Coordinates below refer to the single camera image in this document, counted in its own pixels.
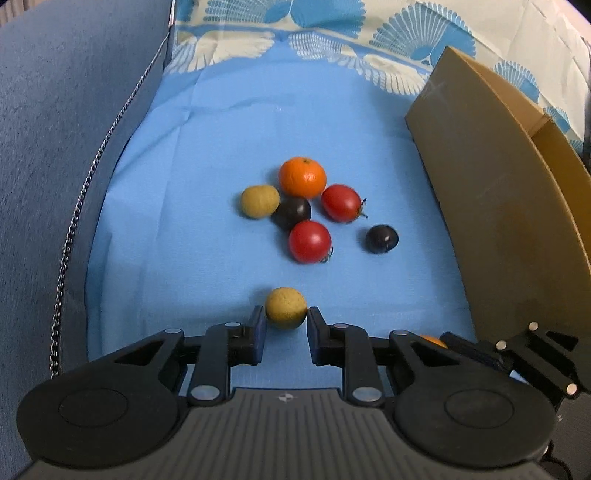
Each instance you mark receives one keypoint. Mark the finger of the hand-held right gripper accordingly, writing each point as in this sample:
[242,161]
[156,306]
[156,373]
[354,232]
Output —
[531,350]

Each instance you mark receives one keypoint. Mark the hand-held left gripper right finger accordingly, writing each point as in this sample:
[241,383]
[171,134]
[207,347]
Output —
[315,334]

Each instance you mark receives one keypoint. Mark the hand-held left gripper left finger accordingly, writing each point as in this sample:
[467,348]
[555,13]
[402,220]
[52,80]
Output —
[258,333]

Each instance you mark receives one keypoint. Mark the brown longan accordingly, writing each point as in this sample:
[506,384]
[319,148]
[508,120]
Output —
[286,308]

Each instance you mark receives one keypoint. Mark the red cherry tomato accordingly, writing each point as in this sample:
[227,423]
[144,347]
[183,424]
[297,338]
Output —
[340,203]
[310,241]

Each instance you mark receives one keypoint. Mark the small orange kumquat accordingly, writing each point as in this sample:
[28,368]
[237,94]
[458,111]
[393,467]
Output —
[433,341]

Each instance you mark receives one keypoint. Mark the brown cardboard box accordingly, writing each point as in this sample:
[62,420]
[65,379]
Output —
[498,221]

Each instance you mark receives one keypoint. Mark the orange mandarin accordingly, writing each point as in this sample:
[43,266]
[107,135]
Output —
[302,177]

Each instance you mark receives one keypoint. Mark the dark plum right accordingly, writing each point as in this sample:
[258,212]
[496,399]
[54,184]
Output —
[382,238]

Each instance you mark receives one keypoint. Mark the dark plum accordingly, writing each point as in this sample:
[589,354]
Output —
[292,213]
[382,238]

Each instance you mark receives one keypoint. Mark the dark plum centre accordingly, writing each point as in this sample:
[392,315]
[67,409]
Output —
[292,213]

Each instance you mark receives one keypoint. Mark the yellow-brown potato upper left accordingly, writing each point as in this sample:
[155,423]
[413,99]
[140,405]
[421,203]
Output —
[259,201]

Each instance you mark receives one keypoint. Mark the light blue cloth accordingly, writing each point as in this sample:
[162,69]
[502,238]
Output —
[231,152]

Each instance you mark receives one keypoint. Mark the blue fan-patterned sheet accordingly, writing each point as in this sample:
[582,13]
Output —
[369,32]

